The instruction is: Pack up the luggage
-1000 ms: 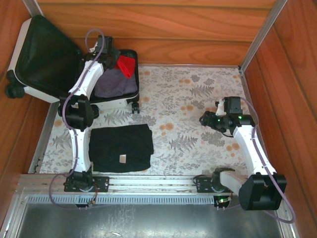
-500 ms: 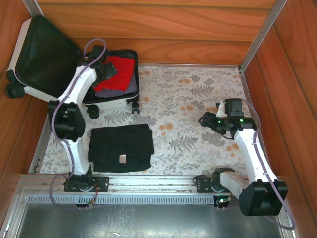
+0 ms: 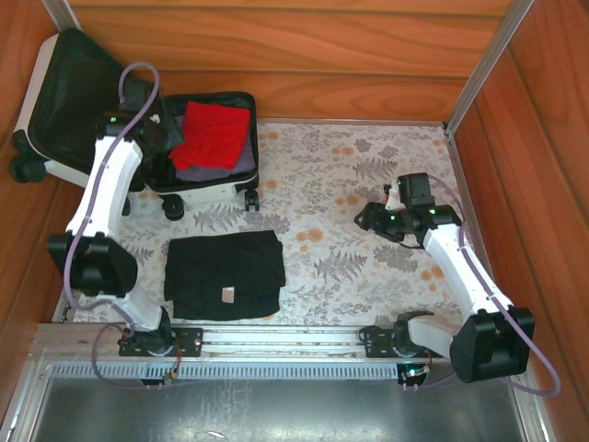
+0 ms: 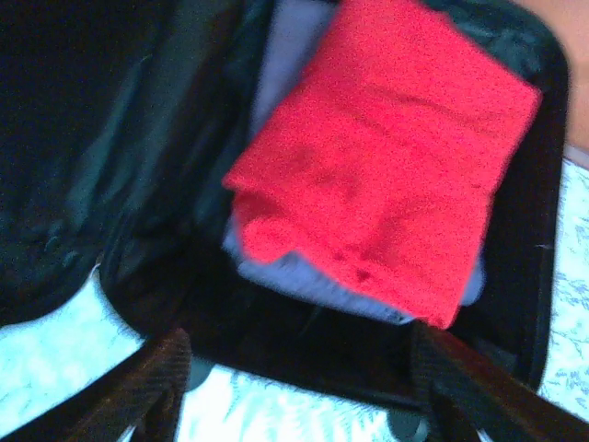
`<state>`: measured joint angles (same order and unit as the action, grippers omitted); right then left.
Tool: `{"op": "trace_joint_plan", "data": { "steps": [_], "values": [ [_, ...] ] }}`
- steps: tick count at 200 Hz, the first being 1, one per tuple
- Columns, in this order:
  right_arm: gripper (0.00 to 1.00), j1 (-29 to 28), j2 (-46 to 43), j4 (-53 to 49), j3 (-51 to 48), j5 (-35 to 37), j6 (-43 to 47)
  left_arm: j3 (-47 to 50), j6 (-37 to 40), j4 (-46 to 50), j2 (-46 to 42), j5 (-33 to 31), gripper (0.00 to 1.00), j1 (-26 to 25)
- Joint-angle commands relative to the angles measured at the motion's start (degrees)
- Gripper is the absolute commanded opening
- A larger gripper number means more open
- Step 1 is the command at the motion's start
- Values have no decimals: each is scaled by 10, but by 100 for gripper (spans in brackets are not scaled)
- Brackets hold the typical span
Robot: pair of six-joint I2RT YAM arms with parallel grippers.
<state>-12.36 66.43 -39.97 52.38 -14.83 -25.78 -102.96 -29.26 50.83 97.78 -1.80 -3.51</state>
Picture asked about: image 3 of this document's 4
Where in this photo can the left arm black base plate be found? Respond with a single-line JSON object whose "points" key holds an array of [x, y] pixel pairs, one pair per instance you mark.
{"points": [[191, 333]]}

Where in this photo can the purple folded cloth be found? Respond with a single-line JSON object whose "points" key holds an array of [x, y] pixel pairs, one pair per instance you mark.
{"points": [[239, 166]]}

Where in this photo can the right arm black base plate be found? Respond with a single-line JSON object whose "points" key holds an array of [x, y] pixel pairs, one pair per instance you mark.
{"points": [[375, 340]]}

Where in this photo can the aluminium edge strip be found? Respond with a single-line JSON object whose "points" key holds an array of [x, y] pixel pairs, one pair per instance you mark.
{"points": [[469, 193], [62, 310]]}

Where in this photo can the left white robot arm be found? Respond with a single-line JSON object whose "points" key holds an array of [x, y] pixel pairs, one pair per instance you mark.
{"points": [[110, 184]]}

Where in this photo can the metal sheet panel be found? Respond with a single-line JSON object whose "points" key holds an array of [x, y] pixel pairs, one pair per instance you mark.
{"points": [[276, 414]]}

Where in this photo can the red cloth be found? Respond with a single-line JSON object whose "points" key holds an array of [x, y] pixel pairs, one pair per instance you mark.
{"points": [[211, 133]]}

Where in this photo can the black garment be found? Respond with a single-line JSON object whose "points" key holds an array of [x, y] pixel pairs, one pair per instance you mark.
{"points": [[221, 262]]}

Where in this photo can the small white hard-shell suitcase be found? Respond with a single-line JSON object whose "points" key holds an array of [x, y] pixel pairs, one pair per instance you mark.
{"points": [[64, 92]]}

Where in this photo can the floral print table mat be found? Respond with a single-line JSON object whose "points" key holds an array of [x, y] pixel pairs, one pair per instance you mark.
{"points": [[322, 161]]}

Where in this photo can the aluminium mounting rail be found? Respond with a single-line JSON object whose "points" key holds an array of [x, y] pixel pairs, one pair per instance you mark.
{"points": [[276, 338]]}

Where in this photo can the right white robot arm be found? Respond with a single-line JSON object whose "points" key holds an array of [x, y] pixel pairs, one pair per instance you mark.
{"points": [[451, 262]]}

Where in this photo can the aluminium frame post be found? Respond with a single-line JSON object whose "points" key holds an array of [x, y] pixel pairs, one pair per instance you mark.
{"points": [[488, 64], [60, 11]]}

